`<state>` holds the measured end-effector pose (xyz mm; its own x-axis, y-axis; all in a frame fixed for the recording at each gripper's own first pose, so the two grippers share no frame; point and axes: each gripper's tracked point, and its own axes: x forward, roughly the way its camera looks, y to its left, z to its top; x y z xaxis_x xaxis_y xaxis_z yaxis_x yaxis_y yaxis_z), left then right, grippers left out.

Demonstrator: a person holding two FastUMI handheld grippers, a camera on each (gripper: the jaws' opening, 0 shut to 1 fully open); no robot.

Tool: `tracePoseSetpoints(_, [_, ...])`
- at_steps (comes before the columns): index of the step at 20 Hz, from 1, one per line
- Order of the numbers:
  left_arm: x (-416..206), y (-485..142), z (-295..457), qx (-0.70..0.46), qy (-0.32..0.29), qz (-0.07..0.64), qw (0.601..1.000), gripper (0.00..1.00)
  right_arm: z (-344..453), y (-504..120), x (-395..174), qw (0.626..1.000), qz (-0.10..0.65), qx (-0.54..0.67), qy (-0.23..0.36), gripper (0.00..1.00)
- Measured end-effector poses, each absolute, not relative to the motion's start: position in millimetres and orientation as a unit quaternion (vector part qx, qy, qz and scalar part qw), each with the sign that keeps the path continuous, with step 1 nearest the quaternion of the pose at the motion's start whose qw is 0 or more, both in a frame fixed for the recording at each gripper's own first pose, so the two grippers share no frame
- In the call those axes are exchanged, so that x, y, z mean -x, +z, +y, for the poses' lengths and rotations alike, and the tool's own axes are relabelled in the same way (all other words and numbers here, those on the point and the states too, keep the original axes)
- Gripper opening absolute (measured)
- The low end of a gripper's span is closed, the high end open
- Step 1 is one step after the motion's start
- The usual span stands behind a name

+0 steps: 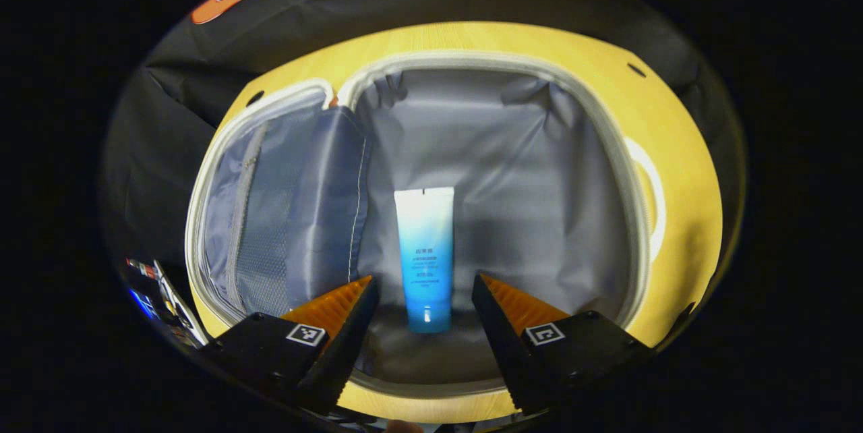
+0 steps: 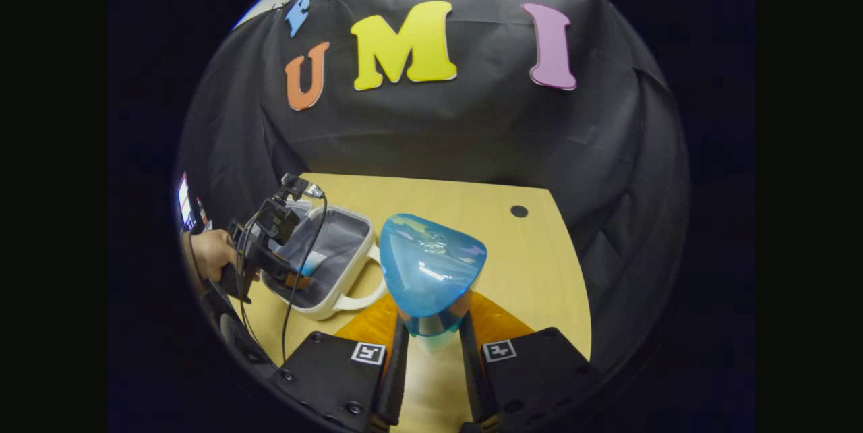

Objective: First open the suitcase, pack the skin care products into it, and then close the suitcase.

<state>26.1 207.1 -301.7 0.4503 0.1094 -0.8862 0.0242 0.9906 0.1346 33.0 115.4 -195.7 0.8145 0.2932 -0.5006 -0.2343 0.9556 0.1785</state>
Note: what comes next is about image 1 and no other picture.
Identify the white suitcase with grey lining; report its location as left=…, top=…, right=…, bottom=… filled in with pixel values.
left=185, top=49, right=668, bottom=400

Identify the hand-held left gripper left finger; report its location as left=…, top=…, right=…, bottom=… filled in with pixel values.
left=199, top=275, right=380, bottom=417

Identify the device with lit screen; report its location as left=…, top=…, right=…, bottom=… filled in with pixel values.
left=125, top=256, right=211, bottom=347

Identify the blue white cream tube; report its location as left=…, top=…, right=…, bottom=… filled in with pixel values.
left=394, top=187, right=456, bottom=334

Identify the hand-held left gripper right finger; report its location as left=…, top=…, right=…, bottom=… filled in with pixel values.
left=471, top=273, right=656, bottom=415

